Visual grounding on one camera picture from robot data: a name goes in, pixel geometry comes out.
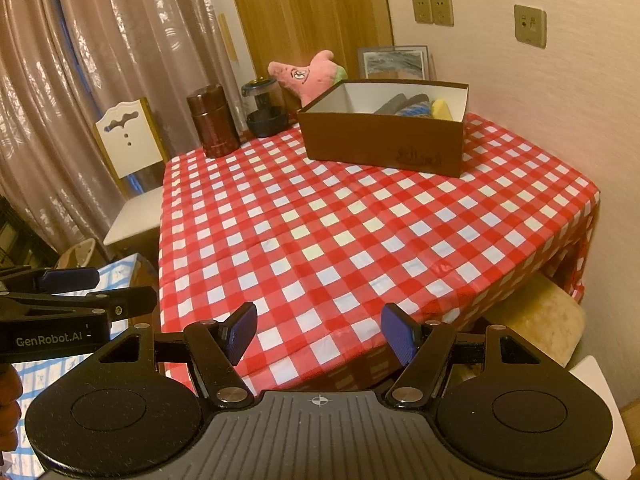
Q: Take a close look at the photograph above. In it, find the person's left hand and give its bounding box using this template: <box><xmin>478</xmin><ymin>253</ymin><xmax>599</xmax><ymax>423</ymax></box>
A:
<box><xmin>0</xmin><ymin>364</ymin><xmax>24</xmax><ymax>441</ymax></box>

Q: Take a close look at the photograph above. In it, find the beige cushioned stool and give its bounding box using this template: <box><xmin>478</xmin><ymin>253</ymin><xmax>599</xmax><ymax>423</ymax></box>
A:
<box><xmin>480</xmin><ymin>270</ymin><xmax>587</xmax><ymax>368</ymax></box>

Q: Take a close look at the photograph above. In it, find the glass picture frame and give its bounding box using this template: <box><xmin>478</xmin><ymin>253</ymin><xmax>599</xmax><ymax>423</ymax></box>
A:
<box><xmin>357</xmin><ymin>45</ymin><xmax>431</xmax><ymax>81</ymax></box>

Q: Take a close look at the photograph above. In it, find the sheer patterned curtain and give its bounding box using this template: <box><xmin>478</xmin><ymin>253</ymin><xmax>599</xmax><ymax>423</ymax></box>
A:
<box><xmin>0</xmin><ymin>0</ymin><xmax>256</xmax><ymax>271</ymax></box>

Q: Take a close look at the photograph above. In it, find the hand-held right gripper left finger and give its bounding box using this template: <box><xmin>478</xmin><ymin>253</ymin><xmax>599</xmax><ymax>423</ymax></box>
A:
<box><xmin>95</xmin><ymin>302</ymin><xmax>258</xmax><ymax>409</ymax></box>

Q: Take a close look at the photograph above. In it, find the grey felt cloth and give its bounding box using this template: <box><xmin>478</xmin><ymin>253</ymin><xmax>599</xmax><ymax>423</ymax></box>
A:
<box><xmin>372</xmin><ymin>92</ymin><xmax>431</xmax><ymax>116</ymax></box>

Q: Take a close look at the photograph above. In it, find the red checkered tablecloth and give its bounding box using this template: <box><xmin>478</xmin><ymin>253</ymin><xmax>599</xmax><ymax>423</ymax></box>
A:
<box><xmin>156</xmin><ymin>112</ymin><xmax>601</xmax><ymax>391</ymax></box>

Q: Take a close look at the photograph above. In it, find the white stool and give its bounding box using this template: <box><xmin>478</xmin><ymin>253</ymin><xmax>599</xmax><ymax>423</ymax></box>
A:
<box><xmin>570</xmin><ymin>355</ymin><xmax>631</xmax><ymax>461</ymax></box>

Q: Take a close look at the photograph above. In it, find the beige plastic basket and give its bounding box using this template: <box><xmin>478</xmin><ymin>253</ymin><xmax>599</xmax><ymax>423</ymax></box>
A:
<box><xmin>52</xmin><ymin>240</ymin><xmax>98</xmax><ymax>271</ymax></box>

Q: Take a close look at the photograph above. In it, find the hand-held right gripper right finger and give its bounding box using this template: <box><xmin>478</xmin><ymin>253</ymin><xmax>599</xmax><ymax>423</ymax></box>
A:
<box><xmin>381</xmin><ymin>304</ymin><xmax>547</xmax><ymax>409</ymax></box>

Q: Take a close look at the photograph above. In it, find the glass jar with dark lid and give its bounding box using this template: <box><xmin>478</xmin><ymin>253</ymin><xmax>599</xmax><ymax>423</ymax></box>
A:
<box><xmin>241</xmin><ymin>77</ymin><xmax>289</xmax><ymax>137</ymax></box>

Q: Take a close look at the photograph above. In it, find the dark metal rack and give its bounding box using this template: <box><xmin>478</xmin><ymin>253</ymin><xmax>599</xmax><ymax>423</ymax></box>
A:
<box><xmin>0</xmin><ymin>195</ymin><xmax>56</xmax><ymax>271</ymax></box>

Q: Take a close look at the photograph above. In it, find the beige wall data socket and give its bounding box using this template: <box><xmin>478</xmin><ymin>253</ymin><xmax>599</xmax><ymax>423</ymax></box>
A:
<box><xmin>514</xmin><ymin>4</ymin><xmax>547</xmax><ymax>49</ymax></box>

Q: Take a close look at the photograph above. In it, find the brown cardboard box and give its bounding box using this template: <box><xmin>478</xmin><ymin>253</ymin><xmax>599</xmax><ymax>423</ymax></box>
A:
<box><xmin>297</xmin><ymin>79</ymin><xmax>471</xmax><ymax>178</ymax></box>

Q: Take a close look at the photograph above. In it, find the white wooden chair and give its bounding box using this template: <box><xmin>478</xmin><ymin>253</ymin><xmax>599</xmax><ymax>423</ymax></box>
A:
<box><xmin>92</xmin><ymin>97</ymin><xmax>171</xmax><ymax>248</ymax></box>

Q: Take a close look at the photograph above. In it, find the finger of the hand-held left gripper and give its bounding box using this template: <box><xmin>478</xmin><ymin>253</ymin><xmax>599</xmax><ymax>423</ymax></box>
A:
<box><xmin>0</xmin><ymin>286</ymin><xmax>158</xmax><ymax>320</ymax></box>
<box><xmin>0</xmin><ymin>267</ymin><xmax>101</xmax><ymax>295</ymax></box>

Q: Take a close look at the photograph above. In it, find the blue white checked cloth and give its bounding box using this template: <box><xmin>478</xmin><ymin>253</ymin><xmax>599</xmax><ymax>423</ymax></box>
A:
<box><xmin>10</xmin><ymin>252</ymin><xmax>161</xmax><ymax>468</ymax></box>

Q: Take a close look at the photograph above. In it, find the dark brown canister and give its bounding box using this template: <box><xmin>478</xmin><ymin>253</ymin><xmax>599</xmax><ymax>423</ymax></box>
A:
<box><xmin>186</xmin><ymin>85</ymin><xmax>241</xmax><ymax>159</ymax></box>

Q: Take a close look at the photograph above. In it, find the pink starfish plush toy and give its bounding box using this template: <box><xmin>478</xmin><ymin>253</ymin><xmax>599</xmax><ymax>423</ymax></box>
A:
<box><xmin>267</xmin><ymin>50</ymin><xmax>348</xmax><ymax>102</ymax></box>

